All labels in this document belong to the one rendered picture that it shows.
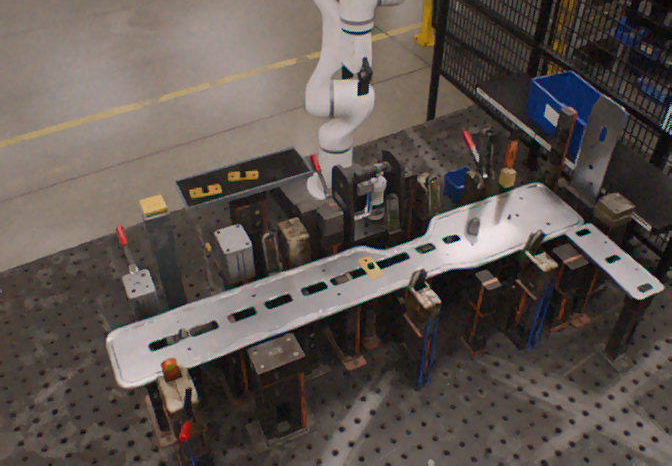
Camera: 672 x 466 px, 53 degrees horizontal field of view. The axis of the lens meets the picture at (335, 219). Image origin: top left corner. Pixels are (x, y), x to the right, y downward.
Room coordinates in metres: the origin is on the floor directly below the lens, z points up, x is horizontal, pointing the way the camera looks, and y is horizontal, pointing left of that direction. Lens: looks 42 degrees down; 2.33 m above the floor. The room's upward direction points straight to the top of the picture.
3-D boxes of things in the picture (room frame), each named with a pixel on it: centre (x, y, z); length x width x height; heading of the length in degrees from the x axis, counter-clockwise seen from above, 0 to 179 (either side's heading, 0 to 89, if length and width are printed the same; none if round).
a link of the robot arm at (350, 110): (1.90, -0.03, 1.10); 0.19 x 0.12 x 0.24; 95
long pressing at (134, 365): (1.27, -0.08, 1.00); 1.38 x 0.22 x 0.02; 116
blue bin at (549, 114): (1.91, -0.79, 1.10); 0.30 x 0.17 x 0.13; 20
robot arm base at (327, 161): (1.89, 0.01, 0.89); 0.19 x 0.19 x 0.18
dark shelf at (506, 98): (1.86, -0.82, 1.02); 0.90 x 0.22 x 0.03; 26
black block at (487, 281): (1.25, -0.42, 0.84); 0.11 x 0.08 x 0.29; 26
